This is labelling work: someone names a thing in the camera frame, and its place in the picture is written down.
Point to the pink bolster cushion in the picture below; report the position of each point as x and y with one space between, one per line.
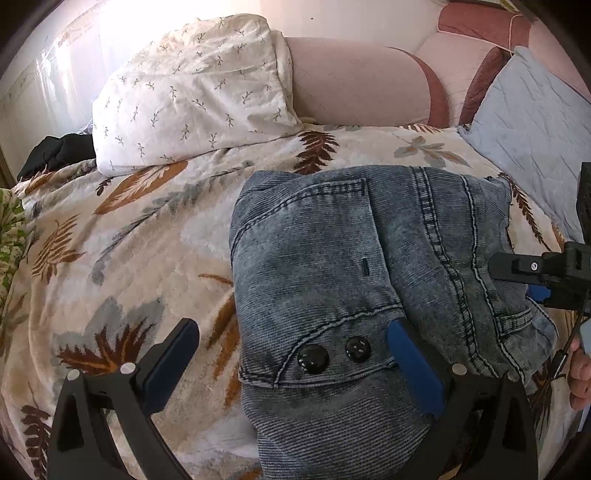
360 83

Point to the light blue pillow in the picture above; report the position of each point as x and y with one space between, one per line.
531 129

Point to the black cloth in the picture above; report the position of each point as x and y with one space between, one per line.
60 150

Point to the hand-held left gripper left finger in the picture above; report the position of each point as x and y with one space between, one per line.
171 364

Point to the pink sofa cushions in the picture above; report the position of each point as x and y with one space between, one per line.
466 21

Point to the white leaf-print pillow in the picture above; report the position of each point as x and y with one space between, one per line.
184 92

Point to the green patterned cloth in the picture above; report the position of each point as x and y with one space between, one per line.
11 221

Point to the leaf-print blanket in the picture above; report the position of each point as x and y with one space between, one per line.
138 258

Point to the person's right hand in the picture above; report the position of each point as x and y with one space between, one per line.
581 378

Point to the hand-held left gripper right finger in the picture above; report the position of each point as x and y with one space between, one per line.
415 371

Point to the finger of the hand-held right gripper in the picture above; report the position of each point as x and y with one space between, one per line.
515 267

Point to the blue denim pants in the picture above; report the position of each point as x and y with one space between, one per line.
323 258

